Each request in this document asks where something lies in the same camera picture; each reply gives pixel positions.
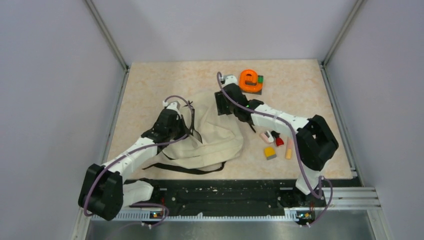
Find aluminium frame rail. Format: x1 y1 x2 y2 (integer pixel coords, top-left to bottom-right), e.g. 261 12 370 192
313 187 381 211

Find grey building plate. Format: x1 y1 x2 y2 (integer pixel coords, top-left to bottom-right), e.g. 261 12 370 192
243 84 263 95

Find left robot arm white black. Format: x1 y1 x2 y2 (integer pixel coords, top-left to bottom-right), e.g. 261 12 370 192
77 101 190 221

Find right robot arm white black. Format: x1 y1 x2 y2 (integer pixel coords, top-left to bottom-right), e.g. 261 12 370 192
215 83 339 206

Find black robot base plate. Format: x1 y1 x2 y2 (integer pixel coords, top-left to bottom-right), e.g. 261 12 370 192
129 178 360 218

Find yellow grey eraser block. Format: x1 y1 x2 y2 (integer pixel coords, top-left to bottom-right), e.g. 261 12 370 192
263 146 277 161

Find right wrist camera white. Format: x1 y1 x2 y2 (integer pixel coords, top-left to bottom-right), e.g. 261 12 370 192
221 74 239 87

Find beige canvas student bag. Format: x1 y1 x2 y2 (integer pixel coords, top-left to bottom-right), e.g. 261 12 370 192
144 91 254 175

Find pink white correction tape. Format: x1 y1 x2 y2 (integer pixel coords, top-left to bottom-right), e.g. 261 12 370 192
259 130 275 144

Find white cable duct strip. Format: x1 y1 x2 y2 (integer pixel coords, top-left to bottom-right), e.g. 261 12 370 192
91 211 299 223

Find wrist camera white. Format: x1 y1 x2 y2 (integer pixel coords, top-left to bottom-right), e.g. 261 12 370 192
162 101 181 115
221 74 239 87

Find red black stamp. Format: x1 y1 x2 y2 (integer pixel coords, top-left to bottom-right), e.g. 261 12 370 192
271 130 285 147

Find green toy brick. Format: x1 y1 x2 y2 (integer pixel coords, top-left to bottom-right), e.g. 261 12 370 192
257 75 264 84

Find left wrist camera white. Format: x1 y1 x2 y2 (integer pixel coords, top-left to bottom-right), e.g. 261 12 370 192
162 101 181 115

